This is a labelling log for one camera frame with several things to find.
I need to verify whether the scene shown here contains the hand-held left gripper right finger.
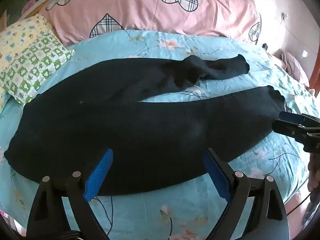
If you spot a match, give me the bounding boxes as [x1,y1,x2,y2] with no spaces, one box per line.
[202,148,290,240]

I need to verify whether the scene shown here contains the black cable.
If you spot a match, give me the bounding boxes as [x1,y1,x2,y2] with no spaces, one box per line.
[287,191,316,216]

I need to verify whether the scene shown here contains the gold-framed floral picture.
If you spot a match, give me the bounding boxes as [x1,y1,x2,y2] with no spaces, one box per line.
[0,0,237,28]

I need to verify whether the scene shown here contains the blue floral bedsheet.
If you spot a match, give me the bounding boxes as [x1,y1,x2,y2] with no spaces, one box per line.
[0,29,318,240]

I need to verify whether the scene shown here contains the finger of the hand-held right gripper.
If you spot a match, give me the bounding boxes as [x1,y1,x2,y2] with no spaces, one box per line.
[279,111,320,129]
[272,120,320,153]

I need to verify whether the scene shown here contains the pink pillow with plaid hearts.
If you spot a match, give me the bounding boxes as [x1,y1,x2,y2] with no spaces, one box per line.
[39,0,262,47]

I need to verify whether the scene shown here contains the person's right hand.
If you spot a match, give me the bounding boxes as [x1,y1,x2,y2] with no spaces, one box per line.
[307,152,320,193]

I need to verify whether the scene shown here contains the green checked pillow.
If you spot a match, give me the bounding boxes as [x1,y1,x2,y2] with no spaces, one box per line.
[0,29,76,106]

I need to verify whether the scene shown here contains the red wooden frame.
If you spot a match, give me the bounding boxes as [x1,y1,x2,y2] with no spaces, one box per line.
[309,61,320,92]

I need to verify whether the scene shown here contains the black pants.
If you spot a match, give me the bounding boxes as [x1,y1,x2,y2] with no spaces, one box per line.
[4,54,287,197]

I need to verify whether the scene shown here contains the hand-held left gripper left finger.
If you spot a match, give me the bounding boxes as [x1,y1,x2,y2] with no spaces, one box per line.
[26,149,114,240]

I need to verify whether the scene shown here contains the yellow printed pillow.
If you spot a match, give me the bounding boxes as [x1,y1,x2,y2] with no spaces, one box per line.
[0,14,54,68]

